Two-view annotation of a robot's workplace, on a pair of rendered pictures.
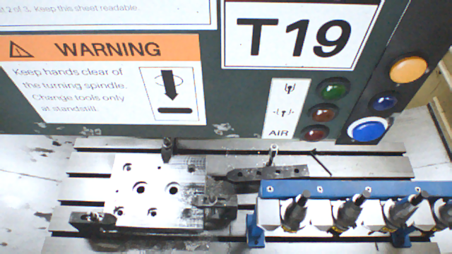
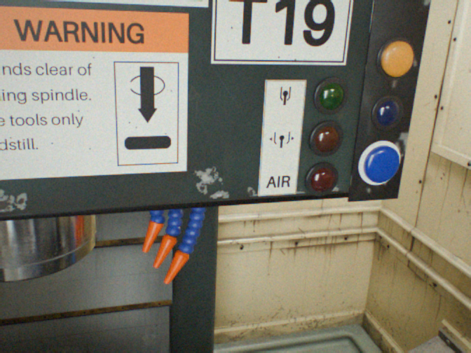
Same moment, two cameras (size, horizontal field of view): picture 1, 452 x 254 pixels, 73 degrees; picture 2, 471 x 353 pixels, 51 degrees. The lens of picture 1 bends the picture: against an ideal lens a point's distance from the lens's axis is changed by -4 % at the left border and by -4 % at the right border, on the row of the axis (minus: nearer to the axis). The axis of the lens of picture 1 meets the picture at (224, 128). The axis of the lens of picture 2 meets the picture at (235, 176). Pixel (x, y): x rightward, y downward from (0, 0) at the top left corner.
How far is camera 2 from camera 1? 0.22 m
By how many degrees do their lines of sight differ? 38
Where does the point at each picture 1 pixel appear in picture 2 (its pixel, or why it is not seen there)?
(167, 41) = (153, 22)
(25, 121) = not seen: outside the picture
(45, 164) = not seen: outside the picture
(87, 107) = (23, 141)
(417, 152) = not seen: outside the picture
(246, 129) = (238, 178)
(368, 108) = (373, 125)
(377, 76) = (371, 73)
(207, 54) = (196, 43)
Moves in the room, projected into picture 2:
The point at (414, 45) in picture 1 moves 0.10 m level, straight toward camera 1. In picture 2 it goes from (394, 29) to (377, 35)
